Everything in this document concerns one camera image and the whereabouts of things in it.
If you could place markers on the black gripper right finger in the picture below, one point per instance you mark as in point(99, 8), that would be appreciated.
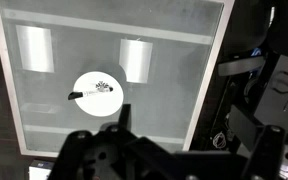
point(265, 153)

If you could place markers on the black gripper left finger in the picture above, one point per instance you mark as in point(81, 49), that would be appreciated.
point(75, 156)

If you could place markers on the black and white marker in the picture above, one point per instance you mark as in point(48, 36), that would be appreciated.
point(90, 93)

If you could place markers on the white bowl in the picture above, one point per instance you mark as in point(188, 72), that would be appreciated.
point(99, 100)

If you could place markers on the black mesh office chair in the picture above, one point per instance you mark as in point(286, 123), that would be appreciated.
point(245, 30)

